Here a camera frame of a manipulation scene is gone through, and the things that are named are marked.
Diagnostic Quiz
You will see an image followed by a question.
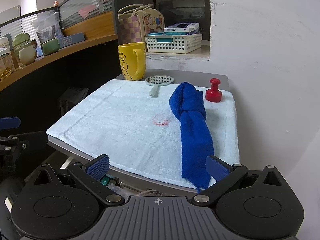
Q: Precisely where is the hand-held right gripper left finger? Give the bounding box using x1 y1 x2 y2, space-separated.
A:
24 154 125 207

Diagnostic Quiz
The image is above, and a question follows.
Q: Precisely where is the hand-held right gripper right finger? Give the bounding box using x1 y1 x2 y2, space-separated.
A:
190 155 293 207

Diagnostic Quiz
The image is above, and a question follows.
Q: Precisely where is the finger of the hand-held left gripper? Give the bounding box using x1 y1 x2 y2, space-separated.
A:
0 117 21 131

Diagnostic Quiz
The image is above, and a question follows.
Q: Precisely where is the blue cloth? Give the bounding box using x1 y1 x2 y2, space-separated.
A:
169 82 215 193

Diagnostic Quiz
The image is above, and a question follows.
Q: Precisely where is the yellow mug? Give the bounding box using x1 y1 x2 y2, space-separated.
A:
118 42 147 81

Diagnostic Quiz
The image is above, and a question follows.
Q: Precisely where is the white towel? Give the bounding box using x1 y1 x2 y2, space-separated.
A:
46 79 240 190

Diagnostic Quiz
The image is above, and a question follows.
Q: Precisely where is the clear jar with yellow liquid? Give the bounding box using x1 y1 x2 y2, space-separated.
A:
0 37 14 81

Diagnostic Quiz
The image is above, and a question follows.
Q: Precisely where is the pale green round cup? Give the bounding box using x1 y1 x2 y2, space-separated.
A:
18 46 38 67

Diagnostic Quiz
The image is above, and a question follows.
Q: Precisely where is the red knob stamp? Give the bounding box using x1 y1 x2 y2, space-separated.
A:
205 78 224 103

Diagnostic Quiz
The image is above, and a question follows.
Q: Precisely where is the pink clear round lid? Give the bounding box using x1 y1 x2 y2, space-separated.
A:
153 113 170 127

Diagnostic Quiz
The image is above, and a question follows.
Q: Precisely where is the green lidded jar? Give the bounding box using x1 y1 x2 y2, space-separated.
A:
12 31 32 58

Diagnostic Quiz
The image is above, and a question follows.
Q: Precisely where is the green ceramic cup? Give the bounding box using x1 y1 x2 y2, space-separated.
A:
41 38 61 56

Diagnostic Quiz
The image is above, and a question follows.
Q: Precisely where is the small grey table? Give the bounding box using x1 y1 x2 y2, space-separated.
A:
47 69 236 195

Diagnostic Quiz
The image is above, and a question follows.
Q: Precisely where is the ribbed glass cup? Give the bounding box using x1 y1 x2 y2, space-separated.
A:
36 26 56 48

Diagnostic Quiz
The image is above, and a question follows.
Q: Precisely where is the grey-blue card box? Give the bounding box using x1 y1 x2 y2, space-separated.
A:
58 32 86 49

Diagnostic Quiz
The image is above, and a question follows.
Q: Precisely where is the grey tea strainer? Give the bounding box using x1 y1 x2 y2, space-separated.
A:
144 75 174 98

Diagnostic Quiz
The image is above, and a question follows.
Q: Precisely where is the curved wooden desk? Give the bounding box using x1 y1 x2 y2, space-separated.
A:
0 10 119 92

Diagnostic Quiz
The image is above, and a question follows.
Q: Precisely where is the clear plastic bag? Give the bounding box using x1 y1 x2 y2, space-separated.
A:
30 12 65 41

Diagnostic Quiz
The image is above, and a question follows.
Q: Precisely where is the white perforated basket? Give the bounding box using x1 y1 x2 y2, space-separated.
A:
144 33 203 54

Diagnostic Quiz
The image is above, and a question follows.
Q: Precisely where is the pink sticky note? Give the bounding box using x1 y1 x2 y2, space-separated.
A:
78 5 97 18

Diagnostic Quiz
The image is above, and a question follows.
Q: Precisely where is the checked tote bag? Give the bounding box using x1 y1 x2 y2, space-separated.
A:
117 4 153 47

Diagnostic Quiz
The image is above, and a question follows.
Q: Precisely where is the white and blue box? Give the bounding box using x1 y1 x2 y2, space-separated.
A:
163 22 200 34

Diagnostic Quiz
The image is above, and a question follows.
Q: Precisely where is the colourful printed gift bag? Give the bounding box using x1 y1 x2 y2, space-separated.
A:
138 8 166 35

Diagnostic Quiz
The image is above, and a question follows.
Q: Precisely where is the dark cabinet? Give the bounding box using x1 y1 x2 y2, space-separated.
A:
143 0 211 41

